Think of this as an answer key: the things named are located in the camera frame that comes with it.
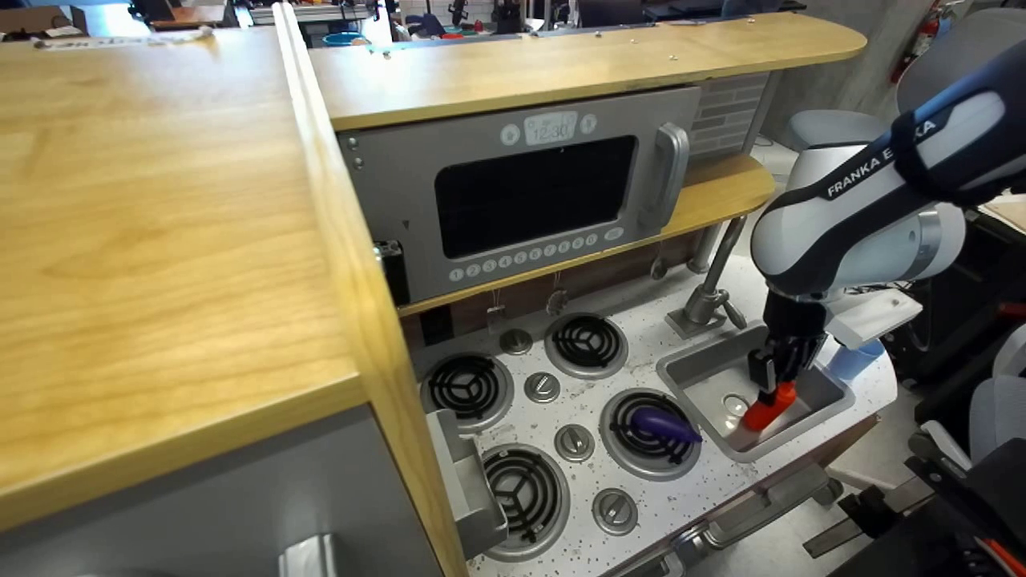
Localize grey toy microwave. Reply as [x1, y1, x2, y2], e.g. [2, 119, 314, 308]
[336, 80, 705, 308]

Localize black round stove burner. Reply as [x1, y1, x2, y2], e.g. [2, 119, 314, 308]
[542, 312, 632, 382]
[423, 350, 521, 432]
[598, 387, 705, 480]
[475, 439, 574, 560]

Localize grey tile backsplash panel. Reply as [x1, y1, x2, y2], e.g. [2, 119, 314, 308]
[686, 72, 780, 168]

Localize steel toy sink basin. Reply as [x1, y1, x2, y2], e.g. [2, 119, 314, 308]
[654, 323, 858, 466]

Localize wooden toy kitchen cabinet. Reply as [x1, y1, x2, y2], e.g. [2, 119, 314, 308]
[0, 2, 475, 577]

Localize red small cup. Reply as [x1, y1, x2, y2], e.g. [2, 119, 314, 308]
[740, 377, 802, 437]

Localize grey toy faucet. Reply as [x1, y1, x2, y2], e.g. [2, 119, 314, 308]
[664, 211, 754, 339]

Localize purple toy vegetable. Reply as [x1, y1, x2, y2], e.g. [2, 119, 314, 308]
[628, 404, 705, 451]

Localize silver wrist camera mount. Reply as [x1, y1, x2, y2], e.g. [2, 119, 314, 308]
[824, 281, 928, 353]

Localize grey oven door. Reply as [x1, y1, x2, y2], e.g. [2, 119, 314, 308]
[0, 400, 453, 577]

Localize round wooden table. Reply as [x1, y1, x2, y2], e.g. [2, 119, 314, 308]
[305, 11, 872, 138]

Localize toy kitchen playset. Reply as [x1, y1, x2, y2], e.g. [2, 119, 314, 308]
[412, 228, 903, 577]

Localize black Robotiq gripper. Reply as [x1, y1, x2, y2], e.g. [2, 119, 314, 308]
[746, 290, 831, 397]

